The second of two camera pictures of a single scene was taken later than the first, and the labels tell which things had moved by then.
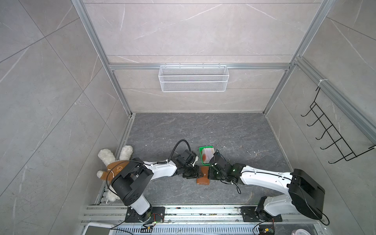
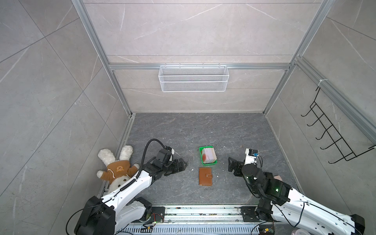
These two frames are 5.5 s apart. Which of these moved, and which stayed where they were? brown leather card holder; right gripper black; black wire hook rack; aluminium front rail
Moved: right gripper black
Stayed: aluminium front rail; brown leather card holder; black wire hook rack
